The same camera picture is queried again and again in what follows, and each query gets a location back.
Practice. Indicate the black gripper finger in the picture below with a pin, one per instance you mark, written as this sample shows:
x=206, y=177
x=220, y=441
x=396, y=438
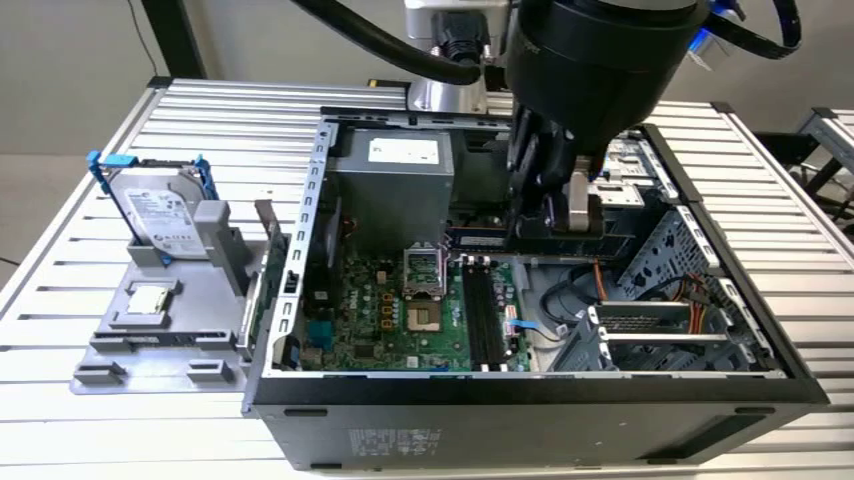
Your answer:
x=583, y=205
x=530, y=235

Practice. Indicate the RAM stick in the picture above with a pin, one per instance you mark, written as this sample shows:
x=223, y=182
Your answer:
x=476, y=241

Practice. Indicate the black RAM slot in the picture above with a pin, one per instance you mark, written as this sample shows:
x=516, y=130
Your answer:
x=474, y=315
x=491, y=315
x=482, y=315

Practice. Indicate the silver optical drive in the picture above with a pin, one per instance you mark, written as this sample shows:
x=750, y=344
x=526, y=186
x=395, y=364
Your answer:
x=630, y=165

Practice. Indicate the grey power supply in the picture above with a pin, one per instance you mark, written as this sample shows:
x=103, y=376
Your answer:
x=394, y=200

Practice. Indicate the CPU socket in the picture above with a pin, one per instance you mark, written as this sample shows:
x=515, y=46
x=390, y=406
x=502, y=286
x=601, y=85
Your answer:
x=427, y=316

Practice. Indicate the white power supply label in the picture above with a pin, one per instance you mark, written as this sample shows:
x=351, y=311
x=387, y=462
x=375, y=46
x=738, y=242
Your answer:
x=403, y=150

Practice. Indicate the silver disk bay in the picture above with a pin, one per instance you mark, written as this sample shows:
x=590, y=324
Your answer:
x=641, y=340

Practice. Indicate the black case fan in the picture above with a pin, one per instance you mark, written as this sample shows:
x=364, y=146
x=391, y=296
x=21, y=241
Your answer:
x=327, y=240

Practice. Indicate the green motherboard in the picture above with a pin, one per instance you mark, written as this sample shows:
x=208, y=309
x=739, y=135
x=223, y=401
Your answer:
x=360, y=320

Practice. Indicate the small slatted metal table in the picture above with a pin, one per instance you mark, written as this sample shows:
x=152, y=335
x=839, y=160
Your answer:
x=830, y=125

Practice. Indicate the green graphics card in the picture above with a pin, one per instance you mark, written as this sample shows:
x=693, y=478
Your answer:
x=270, y=290

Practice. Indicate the black PC case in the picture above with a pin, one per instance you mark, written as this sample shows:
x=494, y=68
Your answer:
x=467, y=435

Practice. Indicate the grey parts rack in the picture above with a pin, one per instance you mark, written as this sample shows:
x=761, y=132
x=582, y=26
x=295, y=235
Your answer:
x=200, y=310

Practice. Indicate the silver hard disk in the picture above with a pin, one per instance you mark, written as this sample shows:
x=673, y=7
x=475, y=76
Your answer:
x=156, y=210

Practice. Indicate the silver CPU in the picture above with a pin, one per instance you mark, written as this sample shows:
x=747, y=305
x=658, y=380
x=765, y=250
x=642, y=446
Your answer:
x=148, y=301

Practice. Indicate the blue disk carrier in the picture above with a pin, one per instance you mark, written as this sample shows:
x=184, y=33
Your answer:
x=120, y=161

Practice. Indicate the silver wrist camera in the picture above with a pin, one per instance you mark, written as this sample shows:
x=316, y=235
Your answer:
x=710, y=55

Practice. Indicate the black frame post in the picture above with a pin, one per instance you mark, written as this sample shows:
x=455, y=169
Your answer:
x=175, y=45

